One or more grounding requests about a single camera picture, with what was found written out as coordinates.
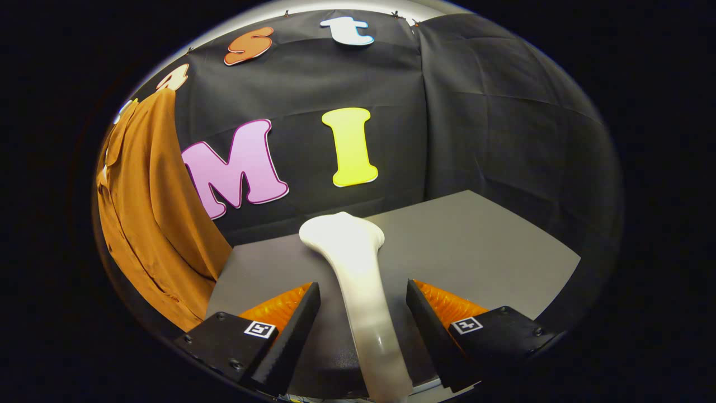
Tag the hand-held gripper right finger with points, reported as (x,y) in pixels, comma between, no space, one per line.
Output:
(436,341)

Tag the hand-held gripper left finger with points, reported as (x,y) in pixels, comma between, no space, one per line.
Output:
(291,341)

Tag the white garment steamer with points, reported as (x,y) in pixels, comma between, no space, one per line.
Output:
(358,268)

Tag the brown button-up shirt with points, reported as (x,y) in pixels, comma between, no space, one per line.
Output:
(151,224)

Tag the grey table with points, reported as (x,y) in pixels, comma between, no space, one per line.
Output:
(475,252)

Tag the black backdrop cloth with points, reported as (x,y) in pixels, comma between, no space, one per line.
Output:
(492,112)

